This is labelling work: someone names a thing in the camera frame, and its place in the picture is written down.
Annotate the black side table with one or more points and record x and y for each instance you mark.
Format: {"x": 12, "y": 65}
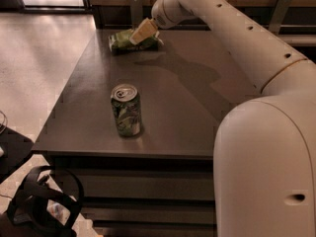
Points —
{"x": 16, "y": 149}

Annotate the black headset with straps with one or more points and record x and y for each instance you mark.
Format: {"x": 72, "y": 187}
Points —
{"x": 28, "y": 207}

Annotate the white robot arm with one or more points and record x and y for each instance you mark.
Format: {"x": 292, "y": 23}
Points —
{"x": 264, "y": 157}

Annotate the metal wall bracket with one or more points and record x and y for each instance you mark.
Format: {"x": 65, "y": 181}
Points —
{"x": 278, "y": 15}
{"x": 136, "y": 12}

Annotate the green jalapeno chip bag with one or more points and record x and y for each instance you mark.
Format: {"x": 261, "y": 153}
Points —
{"x": 119, "y": 42}

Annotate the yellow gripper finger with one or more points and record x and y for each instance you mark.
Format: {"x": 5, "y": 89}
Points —
{"x": 145, "y": 30}

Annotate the green soda can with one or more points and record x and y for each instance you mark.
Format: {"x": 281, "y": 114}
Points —
{"x": 125, "y": 101}

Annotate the right metal wall bracket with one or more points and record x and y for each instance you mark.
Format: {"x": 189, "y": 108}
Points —
{"x": 278, "y": 15}

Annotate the grey drawer cabinet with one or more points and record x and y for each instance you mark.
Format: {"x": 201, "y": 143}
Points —
{"x": 158, "y": 183}

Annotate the left metal wall bracket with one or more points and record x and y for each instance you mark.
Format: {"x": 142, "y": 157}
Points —
{"x": 136, "y": 12}

